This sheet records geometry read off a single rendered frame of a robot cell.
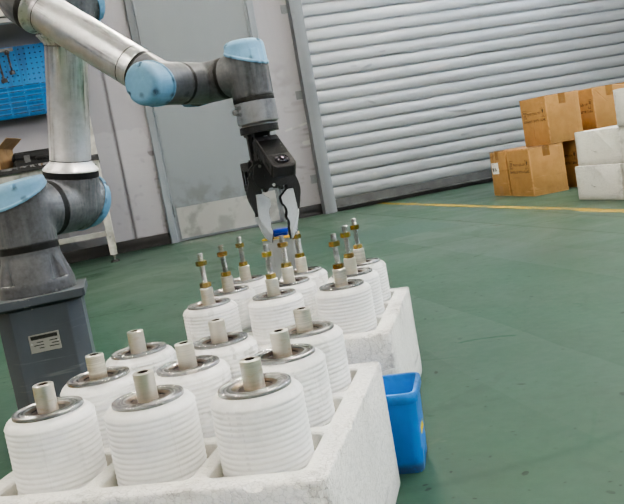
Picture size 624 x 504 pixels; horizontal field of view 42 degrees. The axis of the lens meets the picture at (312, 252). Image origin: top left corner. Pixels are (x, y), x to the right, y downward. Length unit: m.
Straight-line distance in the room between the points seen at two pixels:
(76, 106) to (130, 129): 4.84
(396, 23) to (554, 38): 1.48
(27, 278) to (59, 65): 0.44
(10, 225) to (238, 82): 0.54
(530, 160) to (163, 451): 4.49
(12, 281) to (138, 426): 0.89
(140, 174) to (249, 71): 5.14
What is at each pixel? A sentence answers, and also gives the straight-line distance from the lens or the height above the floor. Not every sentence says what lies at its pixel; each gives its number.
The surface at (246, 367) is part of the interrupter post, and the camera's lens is 0.82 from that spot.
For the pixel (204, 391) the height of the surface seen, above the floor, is 0.23.
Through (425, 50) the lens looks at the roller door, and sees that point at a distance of 7.13.
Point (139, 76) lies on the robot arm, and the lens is 1.41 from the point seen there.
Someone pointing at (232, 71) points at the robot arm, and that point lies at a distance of 1.47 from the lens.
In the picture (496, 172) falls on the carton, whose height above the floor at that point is 0.16.
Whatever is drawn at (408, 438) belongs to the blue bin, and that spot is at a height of 0.05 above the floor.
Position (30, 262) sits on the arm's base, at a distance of 1.67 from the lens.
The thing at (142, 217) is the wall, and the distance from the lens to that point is 6.58.
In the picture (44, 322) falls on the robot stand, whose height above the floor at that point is 0.25.
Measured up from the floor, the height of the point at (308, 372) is 0.24.
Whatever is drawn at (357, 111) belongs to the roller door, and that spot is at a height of 0.79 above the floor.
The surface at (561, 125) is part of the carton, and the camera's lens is 5.29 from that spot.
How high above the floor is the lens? 0.47
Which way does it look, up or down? 6 degrees down
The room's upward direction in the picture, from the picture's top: 10 degrees counter-clockwise
